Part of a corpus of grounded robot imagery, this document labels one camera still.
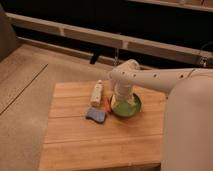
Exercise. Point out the blue sponge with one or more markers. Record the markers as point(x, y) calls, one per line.
point(96, 115)

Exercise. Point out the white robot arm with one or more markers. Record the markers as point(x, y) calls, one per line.
point(187, 143)

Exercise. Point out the wooden shelf rail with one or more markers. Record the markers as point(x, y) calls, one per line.
point(138, 45)

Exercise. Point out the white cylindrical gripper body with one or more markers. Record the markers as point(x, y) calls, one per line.
point(123, 92)

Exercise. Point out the orange carrot toy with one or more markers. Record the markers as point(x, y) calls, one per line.
point(107, 105)

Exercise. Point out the green ceramic bowl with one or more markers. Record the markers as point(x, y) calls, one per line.
point(126, 108)

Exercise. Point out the grey cabinet corner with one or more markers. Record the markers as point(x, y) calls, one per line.
point(9, 42)

